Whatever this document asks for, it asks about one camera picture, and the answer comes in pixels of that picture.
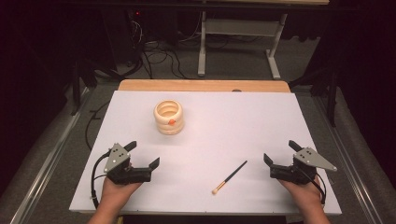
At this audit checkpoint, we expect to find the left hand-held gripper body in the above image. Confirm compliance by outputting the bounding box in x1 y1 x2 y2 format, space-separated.
103 142 153 186

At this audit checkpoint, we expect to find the metal floor rail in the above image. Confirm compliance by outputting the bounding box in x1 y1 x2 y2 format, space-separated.
8 87 92 224
313 95 396 224

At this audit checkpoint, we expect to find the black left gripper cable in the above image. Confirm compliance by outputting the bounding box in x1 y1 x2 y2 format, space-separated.
90 150 113 210

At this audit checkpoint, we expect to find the person's left hand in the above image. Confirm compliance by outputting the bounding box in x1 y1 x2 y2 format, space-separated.
98 176 143 213

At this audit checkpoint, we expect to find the white board sheet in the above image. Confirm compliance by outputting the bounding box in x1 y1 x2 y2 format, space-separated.
68 90 343 216

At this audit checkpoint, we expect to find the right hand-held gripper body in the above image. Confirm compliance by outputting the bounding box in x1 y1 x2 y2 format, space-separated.
269 147 338 186

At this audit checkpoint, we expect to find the cream ribbed holder cup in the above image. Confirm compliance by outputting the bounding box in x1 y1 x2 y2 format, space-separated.
152 99 185 136

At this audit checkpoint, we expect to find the person's right hand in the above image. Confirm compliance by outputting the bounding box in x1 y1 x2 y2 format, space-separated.
277 175 323 210

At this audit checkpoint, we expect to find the wooden table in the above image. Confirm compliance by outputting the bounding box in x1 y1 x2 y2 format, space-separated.
118 78 291 93

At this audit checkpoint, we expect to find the black floor cable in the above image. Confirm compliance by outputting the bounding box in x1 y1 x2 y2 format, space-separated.
84 99 112 152

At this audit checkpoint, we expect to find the white metal desk frame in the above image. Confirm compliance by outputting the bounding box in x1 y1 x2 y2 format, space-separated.
197 9 290 80

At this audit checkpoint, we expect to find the black makeup brush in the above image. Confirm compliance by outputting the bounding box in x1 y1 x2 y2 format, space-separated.
211 160 248 196

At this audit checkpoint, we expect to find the black metal stand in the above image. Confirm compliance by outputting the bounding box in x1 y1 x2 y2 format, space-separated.
70 59 98 117
289 68 340 129

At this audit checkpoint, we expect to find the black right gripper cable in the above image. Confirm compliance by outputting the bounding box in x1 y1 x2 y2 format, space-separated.
298 167 328 205

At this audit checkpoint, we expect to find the tangle of black floor cables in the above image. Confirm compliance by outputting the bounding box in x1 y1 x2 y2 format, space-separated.
124 38 191 80

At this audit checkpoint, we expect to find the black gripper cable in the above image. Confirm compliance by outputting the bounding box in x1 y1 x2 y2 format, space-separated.
90 150 113 210
298 167 328 205

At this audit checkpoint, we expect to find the dark computer tower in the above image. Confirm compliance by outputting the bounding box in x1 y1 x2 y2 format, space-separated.
100 8 145 68

